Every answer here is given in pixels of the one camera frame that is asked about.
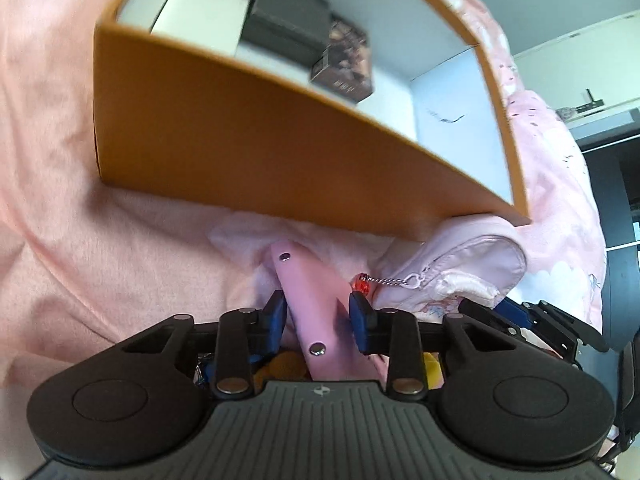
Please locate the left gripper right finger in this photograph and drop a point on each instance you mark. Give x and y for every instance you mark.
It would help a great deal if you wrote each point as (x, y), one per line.
(394, 333)

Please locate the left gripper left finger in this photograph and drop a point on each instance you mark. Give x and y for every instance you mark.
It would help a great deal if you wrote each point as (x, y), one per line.
(248, 332)

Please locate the orange cardboard box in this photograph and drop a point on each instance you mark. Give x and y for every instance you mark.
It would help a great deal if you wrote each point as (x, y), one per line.
(252, 132)

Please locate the black door handle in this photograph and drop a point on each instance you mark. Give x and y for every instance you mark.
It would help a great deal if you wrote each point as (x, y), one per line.
(590, 105)

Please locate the dark shelf unit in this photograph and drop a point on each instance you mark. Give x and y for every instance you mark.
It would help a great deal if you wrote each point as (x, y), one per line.
(611, 149)

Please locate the illustrated card box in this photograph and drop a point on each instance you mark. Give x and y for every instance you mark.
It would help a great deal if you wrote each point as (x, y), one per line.
(345, 67)

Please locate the small white box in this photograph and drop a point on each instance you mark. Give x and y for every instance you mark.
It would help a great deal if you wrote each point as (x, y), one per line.
(213, 25)

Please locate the white bedroom door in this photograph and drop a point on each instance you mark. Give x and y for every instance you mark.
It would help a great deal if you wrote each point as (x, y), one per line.
(603, 57)

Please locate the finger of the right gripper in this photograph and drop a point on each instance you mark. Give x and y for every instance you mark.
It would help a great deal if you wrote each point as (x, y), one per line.
(513, 312)

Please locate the pink wallet with studs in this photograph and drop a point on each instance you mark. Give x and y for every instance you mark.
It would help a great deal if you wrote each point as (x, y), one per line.
(317, 298)

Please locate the pink zip pouch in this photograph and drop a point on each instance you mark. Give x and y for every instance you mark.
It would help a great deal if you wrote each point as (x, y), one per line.
(478, 257)

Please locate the pink patterned duvet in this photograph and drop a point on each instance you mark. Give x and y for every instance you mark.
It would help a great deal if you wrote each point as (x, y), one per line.
(84, 266)

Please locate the dark grey box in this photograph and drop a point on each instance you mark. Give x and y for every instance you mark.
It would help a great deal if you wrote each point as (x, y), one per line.
(295, 29)

